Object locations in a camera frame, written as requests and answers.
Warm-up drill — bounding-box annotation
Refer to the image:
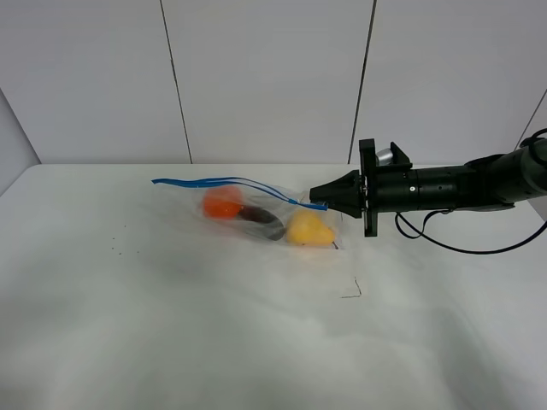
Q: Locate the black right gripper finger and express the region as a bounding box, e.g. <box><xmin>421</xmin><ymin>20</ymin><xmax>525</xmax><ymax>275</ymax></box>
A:
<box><xmin>327</xmin><ymin>198</ymin><xmax>363</xmax><ymax>218</ymax></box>
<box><xmin>309</xmin><ymin>170</ymin><xmax>362</xmax><ymax>201</ymax></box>

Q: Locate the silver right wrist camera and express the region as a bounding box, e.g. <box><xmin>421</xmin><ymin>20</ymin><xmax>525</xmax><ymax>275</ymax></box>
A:
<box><xmin>376</xmin><ymin>142</ymin><xmax>413</xmax><ymax>167</ymax></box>

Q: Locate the dark purple eggplant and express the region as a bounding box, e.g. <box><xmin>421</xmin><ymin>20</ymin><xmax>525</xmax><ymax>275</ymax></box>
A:
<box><xmin>238</xmin><ymin>205</ymin><xmax>285</xmax><ymax>241</ymax></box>

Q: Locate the orange fruit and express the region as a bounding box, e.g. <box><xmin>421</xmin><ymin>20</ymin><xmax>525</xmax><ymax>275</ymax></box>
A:
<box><xmin>202</xmin><ymin>185</ymin><xmax>243</xmax><ymax>220</ymax></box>

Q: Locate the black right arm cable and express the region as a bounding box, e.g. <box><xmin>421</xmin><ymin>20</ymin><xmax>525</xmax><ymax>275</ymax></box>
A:
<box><xmin>394</xmin><ymin>209</ymin><xmax>547</xmax><ymax>255</ymax></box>

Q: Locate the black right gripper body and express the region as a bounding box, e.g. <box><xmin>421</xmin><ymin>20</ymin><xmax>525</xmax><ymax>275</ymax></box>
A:
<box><xmin>359</xmin><ymin>139</ymin><xmax>460</xmax><ymax>237</ymax></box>

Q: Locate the clear zip bag blue seal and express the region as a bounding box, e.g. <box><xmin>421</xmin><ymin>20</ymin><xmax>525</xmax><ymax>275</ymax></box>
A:
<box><xmin>151</xmin><ymin>177</ymin><xmax>342</xmax><ymax>249</ymax></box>

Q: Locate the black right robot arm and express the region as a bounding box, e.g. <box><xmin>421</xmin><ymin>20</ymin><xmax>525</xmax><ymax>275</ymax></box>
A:
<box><xmin>309</xmin><ymin>138</ymin><xmax>546</xmax><ymax>237</ymax></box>

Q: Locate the yellow pear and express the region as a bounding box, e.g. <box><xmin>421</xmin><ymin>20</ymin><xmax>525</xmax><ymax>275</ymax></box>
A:
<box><xmin>285</xmin><ymin>209</ymin><xmax>335</xmax><ymax>246</ymax></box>

